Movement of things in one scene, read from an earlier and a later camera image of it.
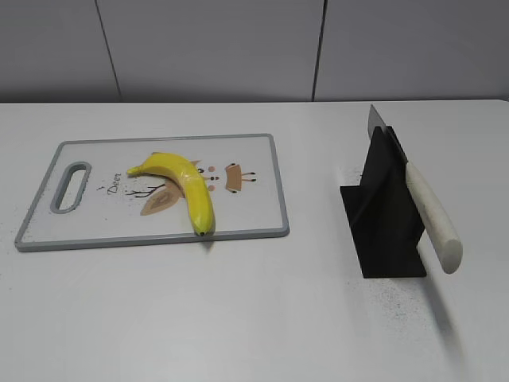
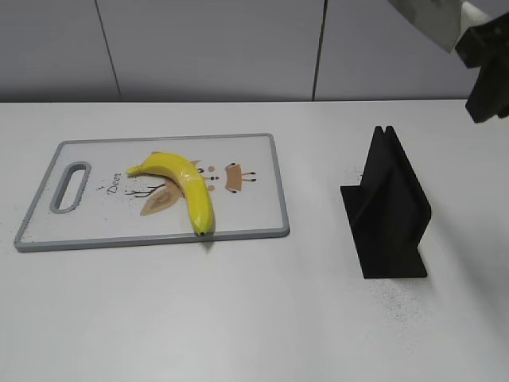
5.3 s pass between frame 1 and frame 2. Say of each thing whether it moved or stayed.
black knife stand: stayed
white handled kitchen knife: moved
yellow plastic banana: stayed
